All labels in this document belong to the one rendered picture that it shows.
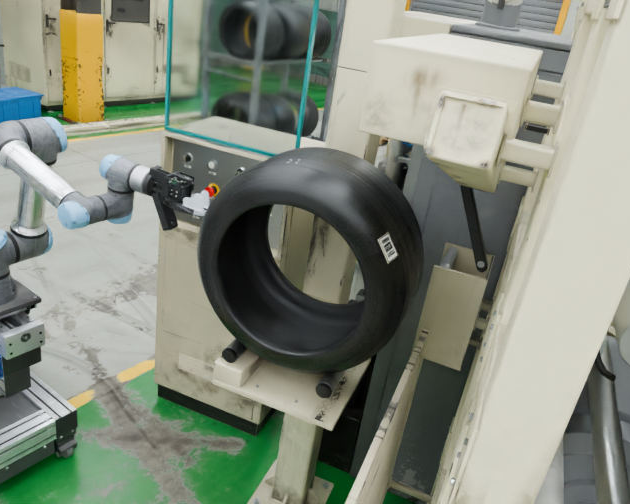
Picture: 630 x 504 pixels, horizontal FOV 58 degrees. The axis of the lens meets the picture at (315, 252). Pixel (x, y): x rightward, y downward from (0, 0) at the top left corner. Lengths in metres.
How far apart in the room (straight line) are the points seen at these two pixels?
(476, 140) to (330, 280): 1.05
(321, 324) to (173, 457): 1.09
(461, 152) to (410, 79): 0.17
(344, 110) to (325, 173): 0.35
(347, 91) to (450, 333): 0.74
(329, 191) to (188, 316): 1.33
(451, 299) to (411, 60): 0.86
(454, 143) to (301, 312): 1.04
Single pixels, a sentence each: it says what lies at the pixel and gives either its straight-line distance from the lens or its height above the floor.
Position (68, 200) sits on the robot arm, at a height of 1.23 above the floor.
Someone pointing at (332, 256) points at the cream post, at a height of 1.10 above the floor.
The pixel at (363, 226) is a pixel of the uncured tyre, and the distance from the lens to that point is 1.30.
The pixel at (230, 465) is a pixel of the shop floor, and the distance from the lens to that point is 2.57.
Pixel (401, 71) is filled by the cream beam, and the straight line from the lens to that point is 0.95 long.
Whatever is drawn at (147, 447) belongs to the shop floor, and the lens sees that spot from 2.64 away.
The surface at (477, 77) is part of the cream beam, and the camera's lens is 0.93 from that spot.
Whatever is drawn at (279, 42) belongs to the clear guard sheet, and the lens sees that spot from 2.02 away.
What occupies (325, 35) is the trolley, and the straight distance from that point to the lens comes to 5.84.
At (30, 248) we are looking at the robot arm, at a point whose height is 0.89.
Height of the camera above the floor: 1.85
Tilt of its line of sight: 25 degrees down
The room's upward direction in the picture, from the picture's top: 9 degrees clockwise
